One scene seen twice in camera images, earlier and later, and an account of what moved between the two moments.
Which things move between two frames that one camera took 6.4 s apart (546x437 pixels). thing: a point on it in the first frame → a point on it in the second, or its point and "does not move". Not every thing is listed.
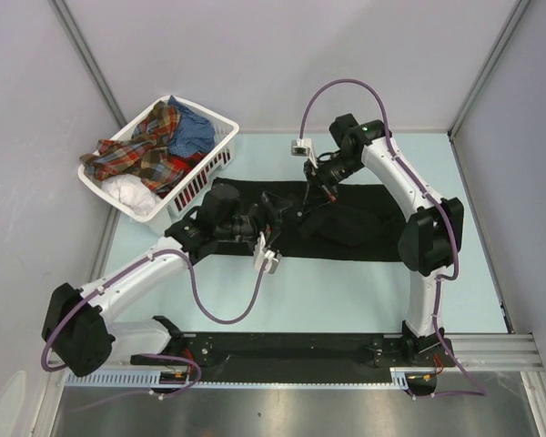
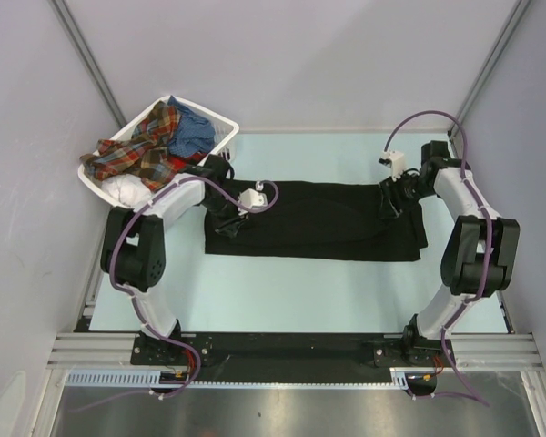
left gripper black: (270, 220) → (230, 225)
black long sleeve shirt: (366, 221) does not move
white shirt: (130, 191) does not move
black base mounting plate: (289, 357) does not move
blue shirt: (192, 133) does not move
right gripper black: (316, 197) → (392, 203)
